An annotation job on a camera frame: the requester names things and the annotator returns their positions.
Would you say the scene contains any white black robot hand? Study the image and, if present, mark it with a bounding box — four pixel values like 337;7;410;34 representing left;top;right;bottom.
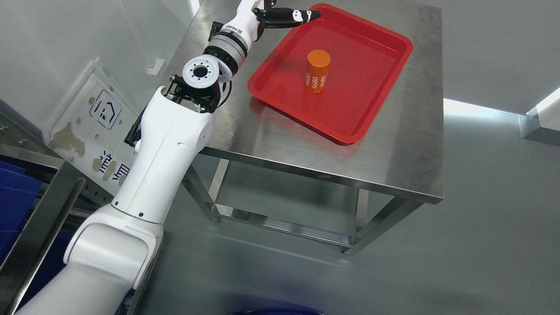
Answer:
217;0;322;53

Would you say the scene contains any orange cylindrical capacitor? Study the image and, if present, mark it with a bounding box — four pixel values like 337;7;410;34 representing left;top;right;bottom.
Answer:
304;49;331;93

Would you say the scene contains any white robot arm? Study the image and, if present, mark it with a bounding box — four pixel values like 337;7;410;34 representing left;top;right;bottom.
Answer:
17;22;262;315

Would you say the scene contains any metal shelf rack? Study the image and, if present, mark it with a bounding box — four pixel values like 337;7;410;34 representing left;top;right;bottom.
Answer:
0;98;167;315

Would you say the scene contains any red plastic tray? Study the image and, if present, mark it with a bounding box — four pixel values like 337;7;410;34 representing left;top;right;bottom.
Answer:
248;3;414;145

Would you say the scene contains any floor sign sticker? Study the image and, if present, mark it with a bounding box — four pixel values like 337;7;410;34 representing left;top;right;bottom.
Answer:
42;58;139;196

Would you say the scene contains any stainless steel table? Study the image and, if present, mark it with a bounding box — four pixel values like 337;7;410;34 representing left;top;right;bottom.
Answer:
183;0;445;255

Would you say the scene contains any blue bin far left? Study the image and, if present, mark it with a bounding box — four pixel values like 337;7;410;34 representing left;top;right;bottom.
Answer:
0;161;71;307

